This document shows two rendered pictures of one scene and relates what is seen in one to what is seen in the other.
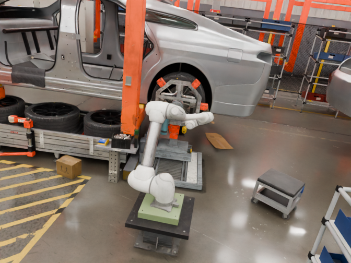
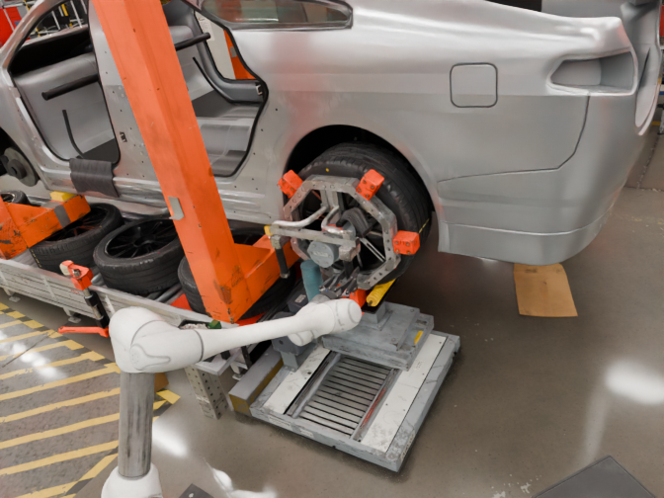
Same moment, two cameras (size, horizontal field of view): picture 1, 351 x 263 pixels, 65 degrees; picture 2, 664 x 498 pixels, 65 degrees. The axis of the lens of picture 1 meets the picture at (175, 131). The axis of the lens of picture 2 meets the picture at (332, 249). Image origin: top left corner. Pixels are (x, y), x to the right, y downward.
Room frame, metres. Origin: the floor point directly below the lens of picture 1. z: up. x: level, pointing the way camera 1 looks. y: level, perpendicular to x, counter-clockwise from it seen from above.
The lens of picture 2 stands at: (1.47, -1.08, 2.02)
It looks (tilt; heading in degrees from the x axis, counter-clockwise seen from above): 31 degrees down; 34
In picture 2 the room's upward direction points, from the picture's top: 11 degrees counter-clockwise
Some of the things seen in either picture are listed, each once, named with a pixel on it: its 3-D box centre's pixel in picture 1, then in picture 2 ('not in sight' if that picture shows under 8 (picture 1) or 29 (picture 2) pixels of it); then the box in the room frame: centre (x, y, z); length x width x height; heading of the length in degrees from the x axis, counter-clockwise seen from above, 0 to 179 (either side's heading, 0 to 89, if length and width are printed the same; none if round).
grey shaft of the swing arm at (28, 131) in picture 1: (30, 136); (93, 302); (2.91, 1.69, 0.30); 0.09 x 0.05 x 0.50; 88
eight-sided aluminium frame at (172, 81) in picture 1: (177, 103); (340, 233); (3.20, 0.02, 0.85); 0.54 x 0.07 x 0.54; 88
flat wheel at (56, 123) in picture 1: (53, 117); (149, 252); (3.37, 1.62, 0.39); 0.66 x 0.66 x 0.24
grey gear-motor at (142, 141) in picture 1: (148, 145); (305, 325); (3.17, 0.31, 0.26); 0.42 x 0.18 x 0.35; 178
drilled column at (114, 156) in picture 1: (114, 164); (205, 381); (2.68, 0.63, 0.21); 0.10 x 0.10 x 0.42; 88
